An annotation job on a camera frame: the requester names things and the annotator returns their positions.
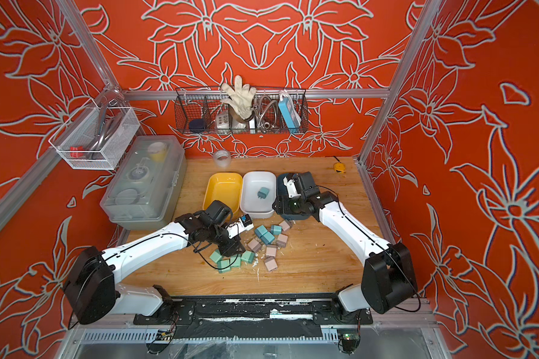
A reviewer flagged blue plug upper pile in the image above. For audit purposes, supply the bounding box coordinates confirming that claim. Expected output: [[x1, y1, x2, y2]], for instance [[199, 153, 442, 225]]
[[255, 225, 268, 238]]

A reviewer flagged yellow tape measure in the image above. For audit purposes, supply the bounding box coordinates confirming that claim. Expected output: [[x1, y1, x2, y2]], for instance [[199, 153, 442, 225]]
[[333, 162, 346, 174]]

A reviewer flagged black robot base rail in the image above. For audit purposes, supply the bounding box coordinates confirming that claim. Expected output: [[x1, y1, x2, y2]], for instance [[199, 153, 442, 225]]
[[133, 293, 373, 341]]

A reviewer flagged green plug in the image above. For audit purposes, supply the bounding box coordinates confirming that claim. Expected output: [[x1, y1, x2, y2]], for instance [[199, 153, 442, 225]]
[[241, 251, 256, 264], [230, 254, 241, 269], [216, 260, 231, 273], [210, 250, 224, 264]]

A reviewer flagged dark teal storage bin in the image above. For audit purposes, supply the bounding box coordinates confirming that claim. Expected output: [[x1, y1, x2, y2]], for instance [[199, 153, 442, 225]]
[[272, 173, 311, 221]]

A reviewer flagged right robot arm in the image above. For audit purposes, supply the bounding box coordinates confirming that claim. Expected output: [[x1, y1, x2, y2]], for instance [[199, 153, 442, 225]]
[[272, 172, 418, 314]]

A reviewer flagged blue plug pile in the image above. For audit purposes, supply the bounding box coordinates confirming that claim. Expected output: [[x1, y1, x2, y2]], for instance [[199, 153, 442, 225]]
[[270, 225, 282, 236], [255, 225, 268, 238], [261, 232, 275, 245]]

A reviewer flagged yellow storage bin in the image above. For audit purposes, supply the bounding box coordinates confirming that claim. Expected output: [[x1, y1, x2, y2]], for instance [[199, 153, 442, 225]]
[[202, 172, 243, 215]]

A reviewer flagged white storage bin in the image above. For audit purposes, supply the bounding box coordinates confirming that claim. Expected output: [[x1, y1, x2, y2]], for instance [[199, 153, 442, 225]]
[[240, 171, 277, 219]]

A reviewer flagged white wire wall basket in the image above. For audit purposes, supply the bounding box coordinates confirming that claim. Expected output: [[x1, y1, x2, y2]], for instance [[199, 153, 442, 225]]
[[49, 100, 140, 170]]

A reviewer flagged light blue box in basket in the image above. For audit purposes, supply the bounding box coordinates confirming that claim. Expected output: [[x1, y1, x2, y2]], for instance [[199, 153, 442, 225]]
[[278, 90, 301, 133]]

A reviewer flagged clear tape roll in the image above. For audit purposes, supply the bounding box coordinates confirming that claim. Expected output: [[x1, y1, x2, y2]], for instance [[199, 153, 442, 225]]
[[213, 150, 232, 168]]

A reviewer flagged pink plug centre pile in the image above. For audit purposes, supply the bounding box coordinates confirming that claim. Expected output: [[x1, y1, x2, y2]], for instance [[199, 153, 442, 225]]
[[247, 239, 262, 253]]

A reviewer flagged white power strip in basket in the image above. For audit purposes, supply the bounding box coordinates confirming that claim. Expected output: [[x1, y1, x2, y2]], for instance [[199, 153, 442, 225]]
[[215, 111, 231, 134]]

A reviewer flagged cream rubber glove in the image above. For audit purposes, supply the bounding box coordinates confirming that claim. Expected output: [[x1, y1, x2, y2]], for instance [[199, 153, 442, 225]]
[[220, 75, 257, 121]]

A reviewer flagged yellow cup in clear box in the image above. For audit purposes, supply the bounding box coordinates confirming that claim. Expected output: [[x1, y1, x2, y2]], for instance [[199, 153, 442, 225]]
[[148, 142, 169, 163]]

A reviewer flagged blue plug top pile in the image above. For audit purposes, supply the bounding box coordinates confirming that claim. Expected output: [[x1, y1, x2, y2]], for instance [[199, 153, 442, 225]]
[[270, 225, 282, 236]]

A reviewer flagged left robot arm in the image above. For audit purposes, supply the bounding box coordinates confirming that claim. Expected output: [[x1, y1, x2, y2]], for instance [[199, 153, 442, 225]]
[[63, 200, 254, 325]]

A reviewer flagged pink plug front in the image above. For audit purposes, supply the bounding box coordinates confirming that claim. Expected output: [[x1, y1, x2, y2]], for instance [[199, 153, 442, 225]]
[[264, 257, 278, 272]]

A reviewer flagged black wire wall basket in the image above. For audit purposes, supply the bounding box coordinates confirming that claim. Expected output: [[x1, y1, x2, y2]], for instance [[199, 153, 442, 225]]
[[174, 85, 309, 136]]

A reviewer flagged blue plug centre pile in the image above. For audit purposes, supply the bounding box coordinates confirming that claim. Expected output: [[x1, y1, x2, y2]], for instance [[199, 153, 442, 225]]
[[261, 232, 275, 245]]

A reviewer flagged clear plastic lidded box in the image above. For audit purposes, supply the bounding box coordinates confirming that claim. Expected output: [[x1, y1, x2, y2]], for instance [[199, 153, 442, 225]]
[[100, 136, 187, 230]]

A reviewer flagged red item in white basket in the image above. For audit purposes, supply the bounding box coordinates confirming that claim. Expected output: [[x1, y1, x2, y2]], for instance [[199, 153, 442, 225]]
[[69, 146, 85, 159]]

